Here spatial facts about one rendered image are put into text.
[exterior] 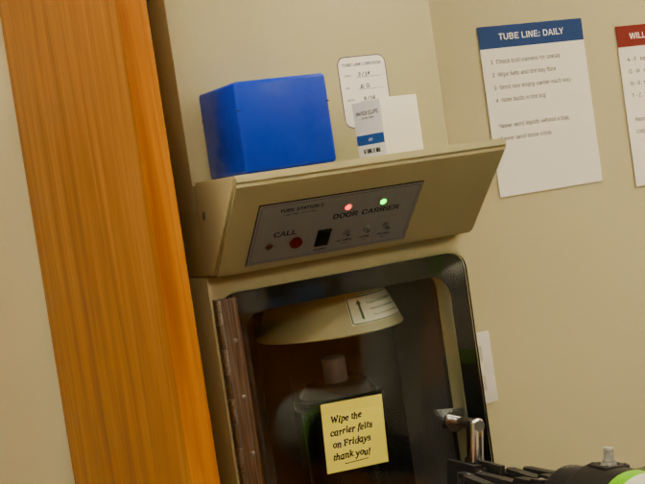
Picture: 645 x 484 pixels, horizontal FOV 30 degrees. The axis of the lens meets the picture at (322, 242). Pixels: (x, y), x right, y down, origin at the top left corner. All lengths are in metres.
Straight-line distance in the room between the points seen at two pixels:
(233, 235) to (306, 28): 0.26
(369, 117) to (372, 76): 0.09
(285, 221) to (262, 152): 0.08
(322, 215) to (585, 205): 0.89
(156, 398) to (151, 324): 0.08
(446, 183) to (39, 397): 0.66
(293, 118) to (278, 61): 0.13
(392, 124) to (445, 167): 0.07
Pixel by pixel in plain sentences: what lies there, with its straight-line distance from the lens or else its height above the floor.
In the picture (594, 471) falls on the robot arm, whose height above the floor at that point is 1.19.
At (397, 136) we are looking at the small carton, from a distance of 1.28.
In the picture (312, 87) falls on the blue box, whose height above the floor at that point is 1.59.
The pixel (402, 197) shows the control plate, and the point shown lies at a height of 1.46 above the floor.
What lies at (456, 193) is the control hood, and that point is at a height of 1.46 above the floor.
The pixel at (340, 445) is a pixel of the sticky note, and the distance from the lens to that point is 1.33.
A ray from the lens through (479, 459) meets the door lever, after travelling 1.36.
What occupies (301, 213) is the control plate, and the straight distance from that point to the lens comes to 1.22.
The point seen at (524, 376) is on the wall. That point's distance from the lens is 2.00.
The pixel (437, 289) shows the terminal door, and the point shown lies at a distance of 1.38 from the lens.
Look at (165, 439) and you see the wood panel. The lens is 1.23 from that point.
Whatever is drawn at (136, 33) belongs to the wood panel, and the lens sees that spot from 1.17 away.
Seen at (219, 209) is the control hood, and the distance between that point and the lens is 1.20.
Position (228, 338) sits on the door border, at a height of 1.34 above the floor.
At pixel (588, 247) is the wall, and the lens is 2.07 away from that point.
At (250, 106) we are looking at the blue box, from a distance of 1.18.
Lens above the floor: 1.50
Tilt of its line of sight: 3 degrees down
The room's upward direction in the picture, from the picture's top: 8 degrees counter-clockwise
